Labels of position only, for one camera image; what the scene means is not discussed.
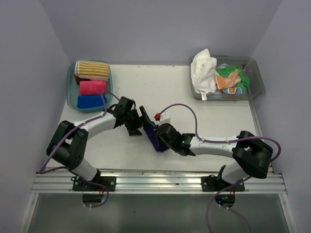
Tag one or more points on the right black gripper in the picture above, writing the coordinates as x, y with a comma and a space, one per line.
160, 142

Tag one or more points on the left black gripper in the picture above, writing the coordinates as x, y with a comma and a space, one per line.
133, 130

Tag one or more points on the purple towel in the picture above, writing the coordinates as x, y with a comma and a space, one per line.
150, 130

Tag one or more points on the orange patterned towel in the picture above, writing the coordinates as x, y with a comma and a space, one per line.
227, 83

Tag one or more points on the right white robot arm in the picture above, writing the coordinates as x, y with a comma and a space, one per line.
251, 155

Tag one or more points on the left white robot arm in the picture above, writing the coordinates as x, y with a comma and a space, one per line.
68, 143

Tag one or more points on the blue rolled towel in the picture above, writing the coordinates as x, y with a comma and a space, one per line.
90, 101

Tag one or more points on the pink rolled towel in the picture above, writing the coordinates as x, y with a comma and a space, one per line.
92, 87

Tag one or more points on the yellow striped rolled towel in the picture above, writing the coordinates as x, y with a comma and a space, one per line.
92, 70

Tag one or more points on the white towel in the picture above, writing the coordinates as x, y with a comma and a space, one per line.
202, 73

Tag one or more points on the blue-green plastic bin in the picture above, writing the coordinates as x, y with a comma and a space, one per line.
73, 92

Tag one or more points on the green towel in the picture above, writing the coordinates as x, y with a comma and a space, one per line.
224, 70

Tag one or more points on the clear grey plastic bin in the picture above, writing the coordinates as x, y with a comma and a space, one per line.
250, 68

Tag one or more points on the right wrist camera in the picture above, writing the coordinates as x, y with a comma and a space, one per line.
162, 118

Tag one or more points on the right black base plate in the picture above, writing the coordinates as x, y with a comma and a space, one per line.
213, 184

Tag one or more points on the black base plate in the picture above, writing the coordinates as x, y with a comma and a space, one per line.
213, 184
108, 181

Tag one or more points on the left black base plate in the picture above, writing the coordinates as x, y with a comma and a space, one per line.
108, 181

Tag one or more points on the aluminium mounting rail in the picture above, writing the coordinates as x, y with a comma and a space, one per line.
154, 182

